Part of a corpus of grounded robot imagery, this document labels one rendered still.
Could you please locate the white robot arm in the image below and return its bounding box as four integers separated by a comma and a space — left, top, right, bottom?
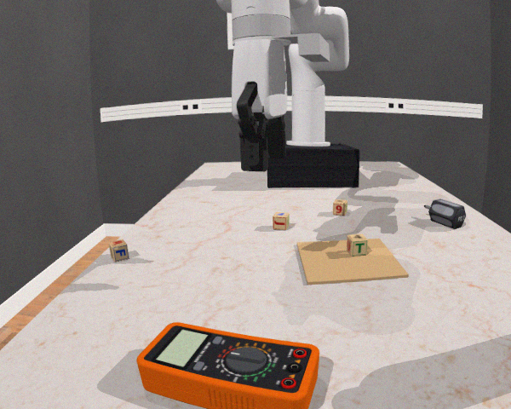
216, 0, 349, 147

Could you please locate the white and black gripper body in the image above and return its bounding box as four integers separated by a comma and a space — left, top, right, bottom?
232, 36, 291, 119

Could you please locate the tan flat mat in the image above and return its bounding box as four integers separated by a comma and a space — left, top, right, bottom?
297, 239, 409, 285

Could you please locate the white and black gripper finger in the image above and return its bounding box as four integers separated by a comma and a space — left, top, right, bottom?
237, 82, 268, 172
264, 115, 286, 159

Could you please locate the tan letter block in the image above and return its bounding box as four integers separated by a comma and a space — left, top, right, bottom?
273, 212, 290, 230
347, 234, 368, 256
333, 199, 347, 216

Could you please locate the orange digital multimeter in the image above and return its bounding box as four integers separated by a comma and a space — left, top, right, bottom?
137, 322, 319, 409

